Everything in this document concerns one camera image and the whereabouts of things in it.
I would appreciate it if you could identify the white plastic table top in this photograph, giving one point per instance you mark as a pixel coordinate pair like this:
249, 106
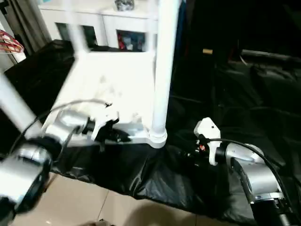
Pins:
105, 70

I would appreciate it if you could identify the white plastic table leg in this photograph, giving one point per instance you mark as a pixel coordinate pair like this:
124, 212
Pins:
75, 33
14, 101
164, 58
151, 40

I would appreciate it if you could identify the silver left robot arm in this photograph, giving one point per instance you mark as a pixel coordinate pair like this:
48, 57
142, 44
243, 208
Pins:
61, 122

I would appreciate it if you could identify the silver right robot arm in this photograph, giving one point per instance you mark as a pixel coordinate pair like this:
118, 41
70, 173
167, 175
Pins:
254, 164

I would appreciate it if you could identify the black mat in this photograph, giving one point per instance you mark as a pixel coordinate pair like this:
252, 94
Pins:
235, 106

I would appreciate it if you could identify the small gold label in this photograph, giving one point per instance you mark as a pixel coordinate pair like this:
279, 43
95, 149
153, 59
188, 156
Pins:
207, 51

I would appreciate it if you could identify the white glass-door cabinet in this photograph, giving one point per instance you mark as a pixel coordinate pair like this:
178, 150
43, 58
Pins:
105, 18

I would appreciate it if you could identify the long black bar device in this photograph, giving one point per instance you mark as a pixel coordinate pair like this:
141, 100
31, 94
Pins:
270, 56

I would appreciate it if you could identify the white storage box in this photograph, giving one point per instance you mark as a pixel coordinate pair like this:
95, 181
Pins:
16, 58

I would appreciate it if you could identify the dark grey bundle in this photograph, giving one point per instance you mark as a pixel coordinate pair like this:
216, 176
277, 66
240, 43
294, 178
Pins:
124, 4

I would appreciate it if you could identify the red clothes hangers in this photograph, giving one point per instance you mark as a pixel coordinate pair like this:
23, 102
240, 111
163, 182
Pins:
10, 43

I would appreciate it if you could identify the grey curtain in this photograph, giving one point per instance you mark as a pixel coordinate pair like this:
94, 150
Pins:
30, 21

